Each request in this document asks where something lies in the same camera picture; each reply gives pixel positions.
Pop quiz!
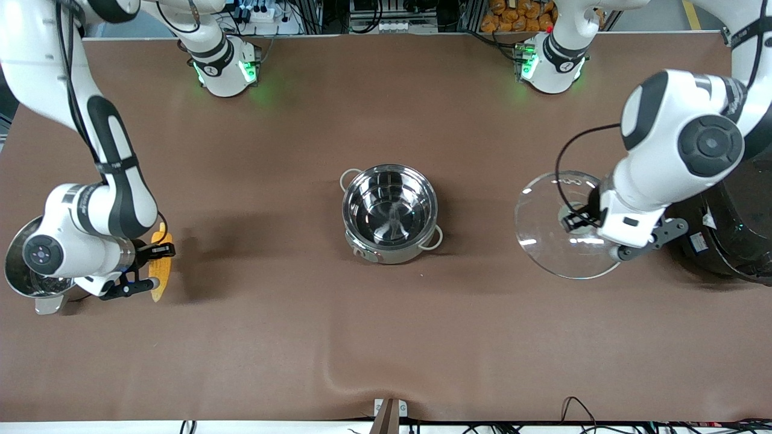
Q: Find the yellow corn cob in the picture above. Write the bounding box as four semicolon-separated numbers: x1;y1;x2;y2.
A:
150;222;174;302

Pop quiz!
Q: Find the round glass pot lid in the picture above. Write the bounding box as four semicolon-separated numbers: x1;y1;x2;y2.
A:
514;171;622;280

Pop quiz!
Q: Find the steel steamer pot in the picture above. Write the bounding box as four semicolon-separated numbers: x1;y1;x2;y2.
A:
5;216;79;315

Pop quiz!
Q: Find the steel electric pot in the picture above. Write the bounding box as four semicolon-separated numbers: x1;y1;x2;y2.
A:
340;164;445;265

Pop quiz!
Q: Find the black round kitchen appliance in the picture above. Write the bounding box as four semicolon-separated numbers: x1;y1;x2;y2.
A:
666;139;772;284

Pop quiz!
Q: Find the bag of orange buns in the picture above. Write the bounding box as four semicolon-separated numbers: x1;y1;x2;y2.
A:
481;0;555;33

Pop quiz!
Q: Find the brown table mat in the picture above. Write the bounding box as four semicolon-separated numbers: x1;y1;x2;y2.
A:
0;33;772;423

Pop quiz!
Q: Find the white power strip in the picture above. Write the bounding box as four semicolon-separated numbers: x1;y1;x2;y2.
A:
238;5;302;35
377;21;438;33

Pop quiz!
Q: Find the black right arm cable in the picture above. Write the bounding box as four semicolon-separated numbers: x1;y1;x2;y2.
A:
55;0;112;181

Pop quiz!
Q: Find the thin black looped cable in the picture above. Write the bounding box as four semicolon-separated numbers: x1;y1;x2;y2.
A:
561;396;599;430

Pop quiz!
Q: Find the metal table edge bracket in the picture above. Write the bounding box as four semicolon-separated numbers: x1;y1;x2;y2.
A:
373;398;408;434

